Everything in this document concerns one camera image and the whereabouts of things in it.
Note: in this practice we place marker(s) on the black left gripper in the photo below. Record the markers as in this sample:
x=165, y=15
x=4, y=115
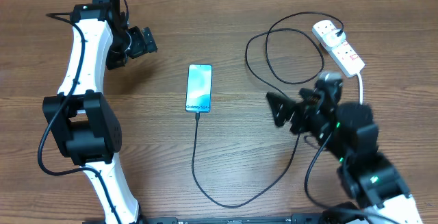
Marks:
x=141, y=46

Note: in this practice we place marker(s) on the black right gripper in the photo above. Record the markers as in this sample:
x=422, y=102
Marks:
x=304, y=111

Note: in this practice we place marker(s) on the blue Samsung Galaxy phone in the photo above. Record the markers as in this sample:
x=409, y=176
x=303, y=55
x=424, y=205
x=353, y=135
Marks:
x=198, y=95

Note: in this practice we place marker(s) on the white power strip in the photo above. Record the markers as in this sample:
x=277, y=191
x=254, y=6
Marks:
x=344, y=55

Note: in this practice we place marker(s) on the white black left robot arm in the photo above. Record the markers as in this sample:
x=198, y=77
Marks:
x=83, y=133

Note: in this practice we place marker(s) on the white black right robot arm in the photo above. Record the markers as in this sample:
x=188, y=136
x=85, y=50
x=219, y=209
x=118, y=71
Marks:
x=377, y=191

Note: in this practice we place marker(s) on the white USB charger adapter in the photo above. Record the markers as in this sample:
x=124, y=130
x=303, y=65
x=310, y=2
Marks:
x=333, y=39

